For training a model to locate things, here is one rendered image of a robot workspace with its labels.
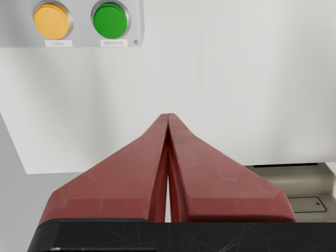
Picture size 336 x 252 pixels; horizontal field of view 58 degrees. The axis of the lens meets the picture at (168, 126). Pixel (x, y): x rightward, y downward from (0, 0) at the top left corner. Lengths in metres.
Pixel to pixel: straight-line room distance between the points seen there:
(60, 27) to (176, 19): 0.18
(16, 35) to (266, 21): 0.35
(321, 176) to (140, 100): 0.50
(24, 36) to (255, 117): 0.40
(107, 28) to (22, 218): 2.03
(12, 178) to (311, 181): 1.69
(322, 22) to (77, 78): 0.40
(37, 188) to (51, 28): 1.73
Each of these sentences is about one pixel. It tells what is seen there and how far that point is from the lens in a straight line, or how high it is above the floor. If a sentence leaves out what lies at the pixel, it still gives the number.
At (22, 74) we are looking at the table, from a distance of 0.58.
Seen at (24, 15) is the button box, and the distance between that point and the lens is 0.42.
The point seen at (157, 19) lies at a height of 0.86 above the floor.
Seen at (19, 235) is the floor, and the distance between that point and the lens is 2.50.
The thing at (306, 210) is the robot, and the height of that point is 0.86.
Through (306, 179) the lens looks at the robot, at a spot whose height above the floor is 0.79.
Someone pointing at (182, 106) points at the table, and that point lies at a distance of 0.55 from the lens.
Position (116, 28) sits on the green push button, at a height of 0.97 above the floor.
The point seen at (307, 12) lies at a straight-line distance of 0.53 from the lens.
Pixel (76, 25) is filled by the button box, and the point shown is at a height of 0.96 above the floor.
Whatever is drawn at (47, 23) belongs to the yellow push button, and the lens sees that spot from 0.40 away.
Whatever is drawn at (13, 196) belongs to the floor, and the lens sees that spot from 2.19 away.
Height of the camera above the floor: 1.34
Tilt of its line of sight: 56 degrees down
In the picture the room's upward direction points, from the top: 180 degrees counter-clockwise
